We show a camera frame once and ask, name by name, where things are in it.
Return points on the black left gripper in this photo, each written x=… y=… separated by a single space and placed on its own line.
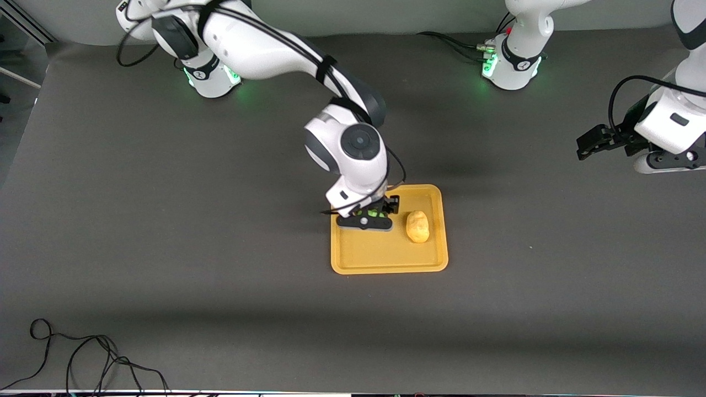
x=622 y=136

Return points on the green apple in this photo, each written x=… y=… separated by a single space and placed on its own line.
x=370 y=212

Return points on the yellow potato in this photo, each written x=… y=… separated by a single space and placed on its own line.
x=417 y=226

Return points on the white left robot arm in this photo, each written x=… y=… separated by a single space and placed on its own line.
x=518 y=60

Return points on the yellow plastic tray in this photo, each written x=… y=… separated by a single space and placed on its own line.
x=380 y=253

